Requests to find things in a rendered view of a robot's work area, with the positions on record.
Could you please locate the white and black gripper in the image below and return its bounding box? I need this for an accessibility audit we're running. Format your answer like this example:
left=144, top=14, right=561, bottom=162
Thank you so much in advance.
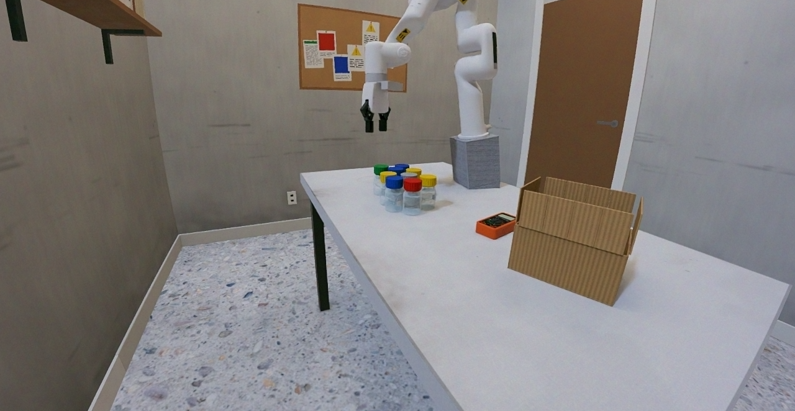
left=360, top=82, right=391, bottom=133

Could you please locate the clear bottle with red cap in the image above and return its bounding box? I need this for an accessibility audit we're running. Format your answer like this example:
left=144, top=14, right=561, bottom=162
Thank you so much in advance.
left=402, top=178, right=422, bottom=216

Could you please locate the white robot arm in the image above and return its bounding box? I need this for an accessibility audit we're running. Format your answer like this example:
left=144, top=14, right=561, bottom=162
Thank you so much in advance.
left=365, top=0, right=498, bottom=140

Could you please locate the orange digital multimeter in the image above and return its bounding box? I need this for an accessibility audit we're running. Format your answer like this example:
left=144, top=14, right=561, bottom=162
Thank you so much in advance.
left=475, top=212, right=516, bottom=240

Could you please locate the brown cardboard box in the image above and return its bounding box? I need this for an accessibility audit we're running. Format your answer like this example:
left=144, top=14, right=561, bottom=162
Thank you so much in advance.
left=507, top=177, right=643, bottom=307

